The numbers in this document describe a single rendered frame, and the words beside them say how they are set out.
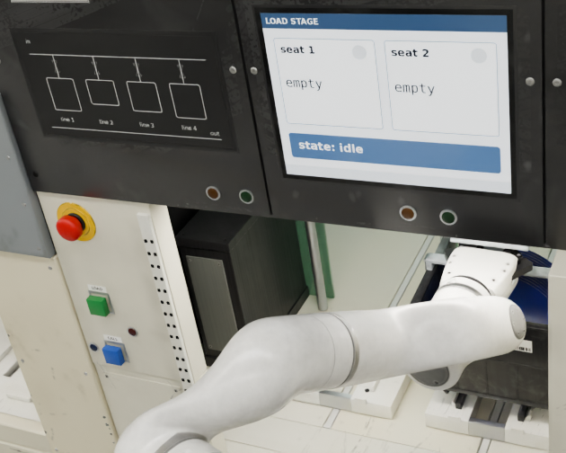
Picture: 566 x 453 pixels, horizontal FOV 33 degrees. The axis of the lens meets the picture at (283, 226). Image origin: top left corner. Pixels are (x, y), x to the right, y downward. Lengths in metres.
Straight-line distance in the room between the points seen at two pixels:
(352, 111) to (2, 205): 0.62
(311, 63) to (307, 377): 0.36
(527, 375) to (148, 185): 0.66
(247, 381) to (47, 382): 0.78
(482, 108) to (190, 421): 0.46
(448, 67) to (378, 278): 1.03
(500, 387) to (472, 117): 0.63
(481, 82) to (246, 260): 0.79
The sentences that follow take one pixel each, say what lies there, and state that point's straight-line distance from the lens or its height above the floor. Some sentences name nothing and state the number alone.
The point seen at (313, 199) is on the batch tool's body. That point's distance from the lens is 1.19.
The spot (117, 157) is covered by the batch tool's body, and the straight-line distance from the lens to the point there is 1.32.
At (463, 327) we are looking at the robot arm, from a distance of 1.20.
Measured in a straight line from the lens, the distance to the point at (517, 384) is 1.57.
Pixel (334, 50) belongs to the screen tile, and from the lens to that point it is 1.08.
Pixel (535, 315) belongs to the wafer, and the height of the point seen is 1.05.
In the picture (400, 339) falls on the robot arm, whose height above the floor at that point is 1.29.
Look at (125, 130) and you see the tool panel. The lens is 1.28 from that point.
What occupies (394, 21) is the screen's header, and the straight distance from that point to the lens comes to 1.04.
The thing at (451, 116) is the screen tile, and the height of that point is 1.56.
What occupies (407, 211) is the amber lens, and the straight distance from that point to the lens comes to 1.15.
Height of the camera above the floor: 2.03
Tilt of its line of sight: 31 degrees down
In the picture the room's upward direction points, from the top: 10 degrees counter-clockwise
